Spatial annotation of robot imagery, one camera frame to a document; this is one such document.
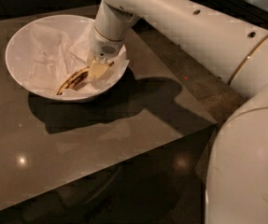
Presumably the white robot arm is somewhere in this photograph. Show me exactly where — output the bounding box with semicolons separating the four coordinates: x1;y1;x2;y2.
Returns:
90;0;268;224

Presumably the white crumpled paper liner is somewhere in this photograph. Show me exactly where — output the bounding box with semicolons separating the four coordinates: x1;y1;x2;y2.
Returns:
27;21;129;100

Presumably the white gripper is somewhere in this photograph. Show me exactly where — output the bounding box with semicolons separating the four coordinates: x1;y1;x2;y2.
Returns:
87;27;123;78

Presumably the white bowl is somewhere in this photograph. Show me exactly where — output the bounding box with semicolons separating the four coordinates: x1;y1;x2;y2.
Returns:
5;14;131;104

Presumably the brown spotted banana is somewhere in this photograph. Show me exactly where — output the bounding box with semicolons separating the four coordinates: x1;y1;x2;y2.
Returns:
56;61;116;96

